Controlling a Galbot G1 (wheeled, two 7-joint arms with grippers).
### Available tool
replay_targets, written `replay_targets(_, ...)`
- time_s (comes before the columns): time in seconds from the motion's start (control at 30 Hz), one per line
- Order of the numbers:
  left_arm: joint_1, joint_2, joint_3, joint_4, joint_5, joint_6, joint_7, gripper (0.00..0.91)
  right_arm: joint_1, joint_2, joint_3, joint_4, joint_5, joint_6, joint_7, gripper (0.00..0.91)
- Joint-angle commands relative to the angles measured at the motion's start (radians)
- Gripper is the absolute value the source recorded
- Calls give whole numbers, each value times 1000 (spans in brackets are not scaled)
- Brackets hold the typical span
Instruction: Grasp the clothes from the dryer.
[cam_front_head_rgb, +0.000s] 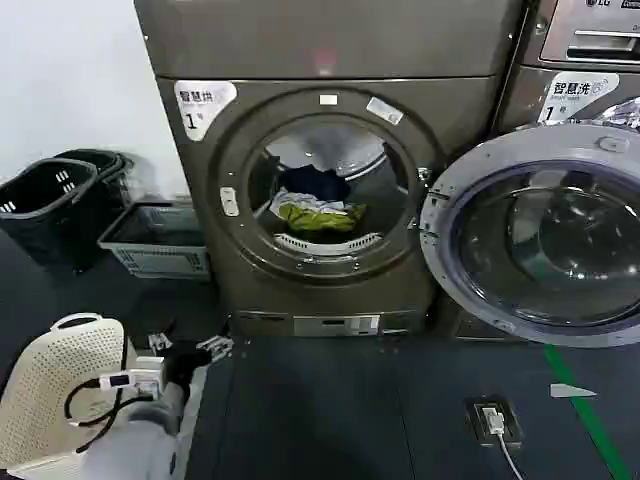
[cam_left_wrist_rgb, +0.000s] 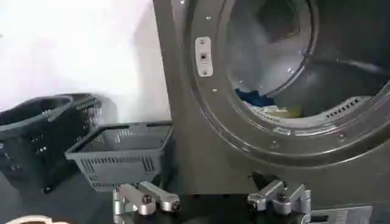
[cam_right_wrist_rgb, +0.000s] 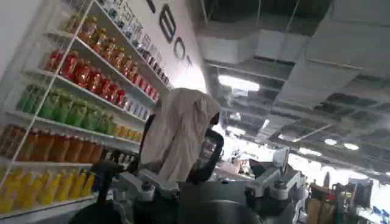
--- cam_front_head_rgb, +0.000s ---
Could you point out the white perforated laundry basket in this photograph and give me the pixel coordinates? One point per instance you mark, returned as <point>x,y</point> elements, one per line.
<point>55,360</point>

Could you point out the green garment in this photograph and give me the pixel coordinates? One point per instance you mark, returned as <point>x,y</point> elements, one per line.
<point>320,220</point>

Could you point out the grey dryer with open drum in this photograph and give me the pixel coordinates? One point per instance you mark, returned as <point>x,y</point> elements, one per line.
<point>330,45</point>

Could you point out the white dryer number sticker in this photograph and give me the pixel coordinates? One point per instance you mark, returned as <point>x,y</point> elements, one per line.
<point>200,107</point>

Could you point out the grey slatted plastic basket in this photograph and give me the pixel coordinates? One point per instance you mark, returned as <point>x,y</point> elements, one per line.
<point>150,250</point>

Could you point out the white striped cloth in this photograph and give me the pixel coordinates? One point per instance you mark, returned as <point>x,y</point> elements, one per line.
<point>300,200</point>

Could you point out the white paper scrap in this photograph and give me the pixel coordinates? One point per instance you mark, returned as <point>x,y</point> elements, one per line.
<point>572,390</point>

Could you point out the white washer number sticker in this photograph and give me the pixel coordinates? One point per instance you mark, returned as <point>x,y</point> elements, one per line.
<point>575,97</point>

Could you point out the grey washing machine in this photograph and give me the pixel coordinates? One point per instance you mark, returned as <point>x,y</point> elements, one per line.
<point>520,100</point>

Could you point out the green floor tape strip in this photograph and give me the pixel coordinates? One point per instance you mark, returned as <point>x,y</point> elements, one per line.
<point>585,410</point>

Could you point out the black floor socket box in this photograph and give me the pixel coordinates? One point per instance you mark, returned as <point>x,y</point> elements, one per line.
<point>495,420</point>

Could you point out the navy blue garment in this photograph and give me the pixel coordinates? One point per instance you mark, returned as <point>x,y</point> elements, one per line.
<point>315,181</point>

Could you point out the grey stacked machine with drawer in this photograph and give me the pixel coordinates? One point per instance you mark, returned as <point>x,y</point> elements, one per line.
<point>590,40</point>

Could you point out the large black plastic basket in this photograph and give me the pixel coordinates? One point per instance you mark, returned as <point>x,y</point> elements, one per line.
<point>45,220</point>

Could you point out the round glass dryer door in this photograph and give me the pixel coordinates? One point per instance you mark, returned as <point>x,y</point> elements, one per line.
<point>550,240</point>

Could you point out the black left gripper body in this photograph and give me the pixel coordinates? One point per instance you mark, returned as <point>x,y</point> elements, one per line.
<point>182,362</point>

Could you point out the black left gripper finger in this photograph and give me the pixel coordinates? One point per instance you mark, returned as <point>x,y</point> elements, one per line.
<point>159,341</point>
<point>216,346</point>

